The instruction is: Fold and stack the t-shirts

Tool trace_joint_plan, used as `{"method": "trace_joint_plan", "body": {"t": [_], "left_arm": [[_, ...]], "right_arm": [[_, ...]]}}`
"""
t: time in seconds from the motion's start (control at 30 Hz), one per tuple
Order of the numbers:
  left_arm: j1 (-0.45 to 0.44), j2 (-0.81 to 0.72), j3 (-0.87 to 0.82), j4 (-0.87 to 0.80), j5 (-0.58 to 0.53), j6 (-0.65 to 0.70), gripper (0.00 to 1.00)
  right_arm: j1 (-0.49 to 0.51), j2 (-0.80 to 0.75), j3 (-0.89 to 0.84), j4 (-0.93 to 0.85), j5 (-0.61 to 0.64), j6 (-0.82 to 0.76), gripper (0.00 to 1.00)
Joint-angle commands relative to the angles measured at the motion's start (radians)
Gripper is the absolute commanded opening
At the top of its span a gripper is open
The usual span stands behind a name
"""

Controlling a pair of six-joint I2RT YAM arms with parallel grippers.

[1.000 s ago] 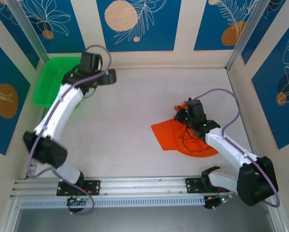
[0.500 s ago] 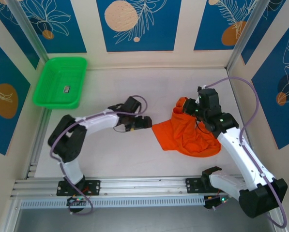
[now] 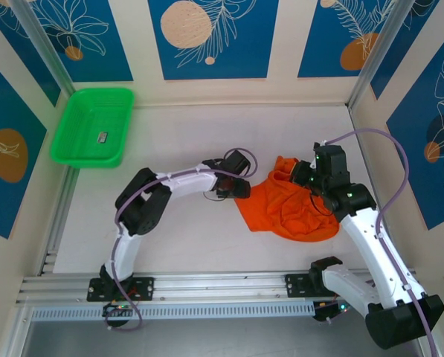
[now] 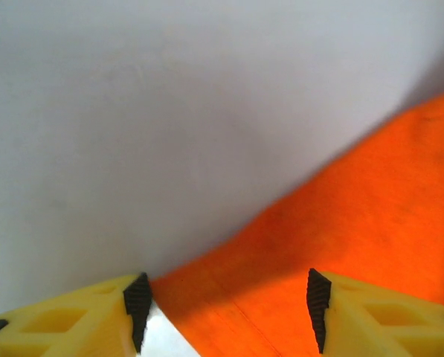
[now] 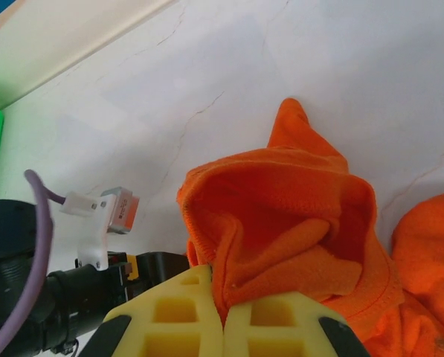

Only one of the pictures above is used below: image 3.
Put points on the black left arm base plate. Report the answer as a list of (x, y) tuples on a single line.
[(143, 288)]

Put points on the orange t-shirt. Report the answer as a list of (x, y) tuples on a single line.
[(281, 208)]

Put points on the small dark label card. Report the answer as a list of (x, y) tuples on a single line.
[(102, 137)]

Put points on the aluminium rail frame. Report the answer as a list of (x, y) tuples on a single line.
[(214, 286)]

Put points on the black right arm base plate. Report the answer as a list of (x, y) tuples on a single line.
[(296, 286)]

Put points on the aluminium side rail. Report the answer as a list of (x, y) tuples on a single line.
[(54, 241)]

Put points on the aluminium frame post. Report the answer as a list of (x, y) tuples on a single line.
[(43, 44), (381, 48)]

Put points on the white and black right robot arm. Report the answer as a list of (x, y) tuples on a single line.
[(359, 238)]

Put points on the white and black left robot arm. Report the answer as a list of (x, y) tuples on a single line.
[(192, 186)]

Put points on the green plastic basket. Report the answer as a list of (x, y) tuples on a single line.
[(84, 122)]

